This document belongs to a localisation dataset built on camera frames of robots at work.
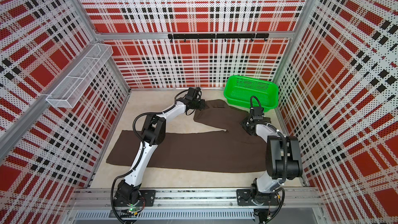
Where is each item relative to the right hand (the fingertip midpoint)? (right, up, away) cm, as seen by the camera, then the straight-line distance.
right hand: (245, 123), depth 95 cm
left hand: (-25, +13, +13) cm, 31 cm away
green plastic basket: (+1, +24, +26) cm, 35 cm away
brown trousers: (-10, -16, -5) cm, 19 cm away
